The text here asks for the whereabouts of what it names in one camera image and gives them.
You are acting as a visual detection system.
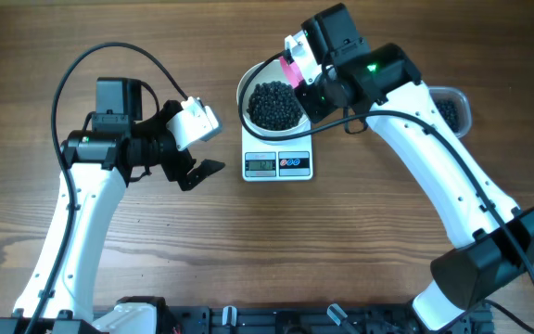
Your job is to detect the pink scoop blue handle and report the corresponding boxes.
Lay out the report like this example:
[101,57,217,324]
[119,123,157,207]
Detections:
[278,56,304,89]

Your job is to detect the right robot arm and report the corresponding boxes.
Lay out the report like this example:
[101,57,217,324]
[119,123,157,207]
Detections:
[285,4,534,332]

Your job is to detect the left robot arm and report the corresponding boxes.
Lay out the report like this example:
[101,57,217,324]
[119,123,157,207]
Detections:
[0,78,224,333]

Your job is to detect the white digital kitchen scale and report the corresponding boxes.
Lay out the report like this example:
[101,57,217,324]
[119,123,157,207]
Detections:
[242,129,313,182]

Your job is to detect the black beans in bowl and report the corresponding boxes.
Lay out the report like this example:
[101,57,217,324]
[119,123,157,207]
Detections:
[247,81,302,131]

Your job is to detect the white bowl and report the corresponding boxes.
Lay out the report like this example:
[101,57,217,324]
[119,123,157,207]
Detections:
[236,59,312,138]

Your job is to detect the black beans in container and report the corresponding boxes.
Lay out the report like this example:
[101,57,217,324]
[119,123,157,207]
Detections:
[435,99,460,133]

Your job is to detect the clear plastic container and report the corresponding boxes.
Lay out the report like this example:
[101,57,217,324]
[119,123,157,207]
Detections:
[429,86,472,138]

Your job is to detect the right black cable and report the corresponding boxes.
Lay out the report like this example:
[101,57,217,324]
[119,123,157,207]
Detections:
[237,50,534,334]

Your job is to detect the black cable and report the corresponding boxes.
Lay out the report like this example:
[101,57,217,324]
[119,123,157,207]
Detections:
[23,42,189,334]
[237,50,534,334]

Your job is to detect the left black cable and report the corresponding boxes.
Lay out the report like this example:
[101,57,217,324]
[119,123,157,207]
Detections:
[23,42,189,334]

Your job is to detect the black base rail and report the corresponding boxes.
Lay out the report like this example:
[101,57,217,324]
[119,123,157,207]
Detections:
[90,303,495,334]

